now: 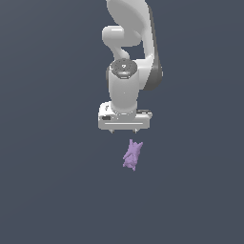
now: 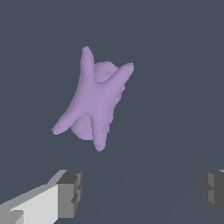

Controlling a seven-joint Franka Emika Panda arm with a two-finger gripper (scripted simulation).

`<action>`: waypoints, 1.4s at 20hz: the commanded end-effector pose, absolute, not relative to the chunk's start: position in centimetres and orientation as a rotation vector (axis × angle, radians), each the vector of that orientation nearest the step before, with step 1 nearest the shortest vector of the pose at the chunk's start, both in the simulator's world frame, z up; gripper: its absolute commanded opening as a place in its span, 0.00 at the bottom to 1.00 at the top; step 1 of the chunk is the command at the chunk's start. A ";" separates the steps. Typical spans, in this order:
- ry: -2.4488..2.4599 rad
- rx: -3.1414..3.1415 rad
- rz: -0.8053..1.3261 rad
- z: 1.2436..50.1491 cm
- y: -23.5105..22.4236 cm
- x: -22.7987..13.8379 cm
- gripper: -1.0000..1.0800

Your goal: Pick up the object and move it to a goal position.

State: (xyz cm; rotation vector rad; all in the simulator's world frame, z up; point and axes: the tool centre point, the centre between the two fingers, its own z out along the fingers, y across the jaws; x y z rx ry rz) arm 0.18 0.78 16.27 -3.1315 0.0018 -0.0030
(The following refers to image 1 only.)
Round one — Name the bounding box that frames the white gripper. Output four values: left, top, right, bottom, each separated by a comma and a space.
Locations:
97, 101, 153, 134

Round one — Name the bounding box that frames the small purple animal figurine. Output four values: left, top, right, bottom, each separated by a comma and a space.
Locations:
122, 138, 144, 172

